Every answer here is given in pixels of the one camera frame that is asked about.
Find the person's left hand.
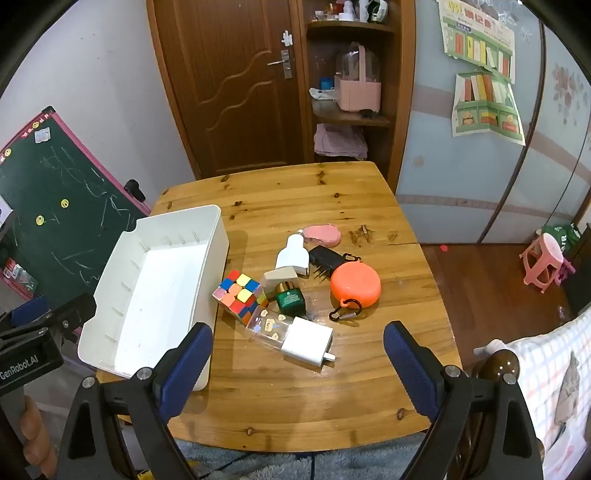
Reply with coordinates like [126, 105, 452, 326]
[19, 396, 58, 480]

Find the white charger plug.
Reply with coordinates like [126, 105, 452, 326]
[281, 318, 337, 371]

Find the brown wooden shelf cabinet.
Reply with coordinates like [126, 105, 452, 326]
[295, 0, 416, 185]

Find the red and green packet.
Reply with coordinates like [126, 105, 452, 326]
[2, 258, 38, 296]

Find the brown wooden chair knob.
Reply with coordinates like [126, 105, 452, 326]
[480, 348, 521, 384]

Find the multicoloured puzzle cube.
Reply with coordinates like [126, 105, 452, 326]
[212, 270, 269, 326]

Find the bookshelf print wall poster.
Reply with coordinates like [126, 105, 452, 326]
[436, 0, 516, 84]
[451, 71, 527, 146]

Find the plaid printed blanket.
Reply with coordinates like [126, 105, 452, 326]
[475, 305, 591, 480]

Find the pink plastic basket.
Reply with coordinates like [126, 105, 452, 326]
[333, 44, 384, 114]

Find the pink folded cloth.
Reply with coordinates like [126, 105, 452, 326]
[314, 124, 369, 160]

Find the pink translucent case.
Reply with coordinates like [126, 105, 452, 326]
[302, 224, 342, 247]

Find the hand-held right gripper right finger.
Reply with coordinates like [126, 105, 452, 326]
[383, 320, 546, 480]

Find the white plastic storage bin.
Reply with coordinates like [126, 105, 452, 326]
[77, 204, 230, 392]

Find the green chalkboard with pink frame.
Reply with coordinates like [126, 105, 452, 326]
[0, 107, 153, 301]

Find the beige plastic box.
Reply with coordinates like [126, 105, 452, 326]
[262, 268, 300, 296]

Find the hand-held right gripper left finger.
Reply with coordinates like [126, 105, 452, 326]
[58, 322, 214, 480]

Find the green bag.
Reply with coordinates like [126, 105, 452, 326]
[542, 223, 583, 245]

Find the clear box with heart print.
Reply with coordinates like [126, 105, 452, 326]
[245, 307, 296, 344]

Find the orange round case with carabiners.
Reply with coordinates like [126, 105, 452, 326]
[329, 251, 382, 322]

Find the pink plastic stool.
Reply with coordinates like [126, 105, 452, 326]
[519, 232, 573, 292]

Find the silver door handle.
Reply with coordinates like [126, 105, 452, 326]
[267, 50, 294, 80]

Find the brown wooden door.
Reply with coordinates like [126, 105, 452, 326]
[147, 0, 305, 181]

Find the green jar with gold lid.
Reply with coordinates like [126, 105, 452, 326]
[276, 281, 306, 317]

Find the white plastic scoop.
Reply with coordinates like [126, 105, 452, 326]
[276, 233, 309, 274]

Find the pale blue wardrobe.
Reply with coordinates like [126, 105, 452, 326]
[394, 0, 591, 245]

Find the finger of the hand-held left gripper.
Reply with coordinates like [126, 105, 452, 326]
[0, 295, 51, 333]
[46, 292, 98, 344]

